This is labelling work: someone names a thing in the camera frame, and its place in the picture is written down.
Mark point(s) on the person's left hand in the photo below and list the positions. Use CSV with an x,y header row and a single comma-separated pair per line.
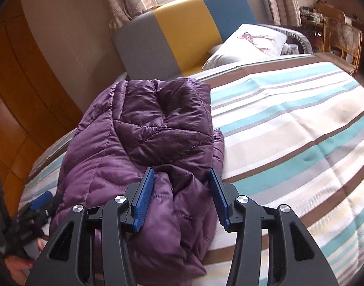
x,y
19,266

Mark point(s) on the purple quilted jacket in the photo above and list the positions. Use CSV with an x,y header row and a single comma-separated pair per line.
x,y
146,137

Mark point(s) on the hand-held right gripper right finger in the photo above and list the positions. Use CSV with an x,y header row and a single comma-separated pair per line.
x,y
218,198

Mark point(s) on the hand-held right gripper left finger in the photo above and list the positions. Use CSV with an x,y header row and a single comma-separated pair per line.
x,y
143,198

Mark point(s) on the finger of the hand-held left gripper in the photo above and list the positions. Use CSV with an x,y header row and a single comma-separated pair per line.
x,y
36,219
42,200

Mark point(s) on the beige patterned curtain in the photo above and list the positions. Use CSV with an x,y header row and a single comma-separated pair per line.
x,y
281,0
125,0

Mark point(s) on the cluttered wooden desk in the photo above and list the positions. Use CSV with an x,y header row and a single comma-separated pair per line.
x,y
311,20

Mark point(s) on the striped bed sheet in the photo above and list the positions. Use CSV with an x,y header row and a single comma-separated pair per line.
x,y
289,125

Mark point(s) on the white printed pillow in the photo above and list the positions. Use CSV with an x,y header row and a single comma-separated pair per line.
x,y
247,46

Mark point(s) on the grey baby cot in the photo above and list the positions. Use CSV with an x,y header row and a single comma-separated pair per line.
x,y
295,40

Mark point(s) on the grey yellow blue headboard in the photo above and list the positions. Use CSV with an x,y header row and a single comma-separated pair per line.
x,y
182,32

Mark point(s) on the rattan chair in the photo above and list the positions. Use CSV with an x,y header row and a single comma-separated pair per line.
x,y
342,41

